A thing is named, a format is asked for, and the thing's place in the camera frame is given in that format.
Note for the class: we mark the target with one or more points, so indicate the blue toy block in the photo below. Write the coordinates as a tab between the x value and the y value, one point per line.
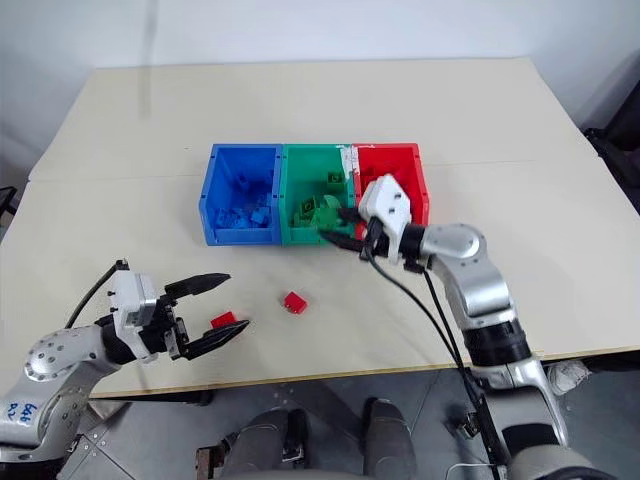
231	220
259	216

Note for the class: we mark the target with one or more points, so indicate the dark rounded robot leg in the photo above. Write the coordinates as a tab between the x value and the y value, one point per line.
390	435
270	440

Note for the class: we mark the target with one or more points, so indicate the white torn sticker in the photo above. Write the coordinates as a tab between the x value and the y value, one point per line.
348	157

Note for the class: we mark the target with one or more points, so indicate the green toy block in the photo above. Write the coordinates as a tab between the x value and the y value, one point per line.
327	216
301	222
308	206
336	178

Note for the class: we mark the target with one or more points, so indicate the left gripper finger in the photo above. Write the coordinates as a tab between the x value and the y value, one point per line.
215	338
197	286

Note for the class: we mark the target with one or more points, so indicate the black object at wall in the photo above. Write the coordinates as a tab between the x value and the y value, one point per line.
7	201

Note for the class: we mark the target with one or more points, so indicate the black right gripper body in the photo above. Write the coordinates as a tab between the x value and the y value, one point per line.
380	245

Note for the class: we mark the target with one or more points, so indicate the red toy block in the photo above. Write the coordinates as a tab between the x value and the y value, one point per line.
295	302
223	318

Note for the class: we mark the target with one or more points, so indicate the black table frame bar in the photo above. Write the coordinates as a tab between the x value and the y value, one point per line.
160	397

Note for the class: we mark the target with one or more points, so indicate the green plastic bin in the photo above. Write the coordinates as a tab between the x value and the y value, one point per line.
300	239

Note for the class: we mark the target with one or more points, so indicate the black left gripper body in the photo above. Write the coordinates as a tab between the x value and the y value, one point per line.
162	336

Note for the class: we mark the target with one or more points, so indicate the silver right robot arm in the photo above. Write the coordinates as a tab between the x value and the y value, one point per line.
480	280

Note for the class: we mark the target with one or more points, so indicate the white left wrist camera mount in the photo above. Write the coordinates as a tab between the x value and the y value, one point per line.
131	299

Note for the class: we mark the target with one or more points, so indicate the white crumpled object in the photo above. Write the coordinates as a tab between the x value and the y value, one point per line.
567	377

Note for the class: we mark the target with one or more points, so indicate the red plastic bin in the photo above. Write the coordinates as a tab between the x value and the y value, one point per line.
395	157

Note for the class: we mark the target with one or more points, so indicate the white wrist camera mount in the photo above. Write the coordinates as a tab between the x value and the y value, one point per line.
131	299
387	200

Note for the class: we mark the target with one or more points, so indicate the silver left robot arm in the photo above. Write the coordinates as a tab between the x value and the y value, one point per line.
55	360

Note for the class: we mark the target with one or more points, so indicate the black chair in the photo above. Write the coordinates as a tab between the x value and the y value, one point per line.
617	150

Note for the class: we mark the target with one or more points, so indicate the rusty metal foot plate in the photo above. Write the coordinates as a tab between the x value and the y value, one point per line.
210	457

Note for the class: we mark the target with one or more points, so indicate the blue plastic bin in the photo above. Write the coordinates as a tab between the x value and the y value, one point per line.
235	239

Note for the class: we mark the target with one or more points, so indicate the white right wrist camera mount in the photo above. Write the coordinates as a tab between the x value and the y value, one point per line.
387	200

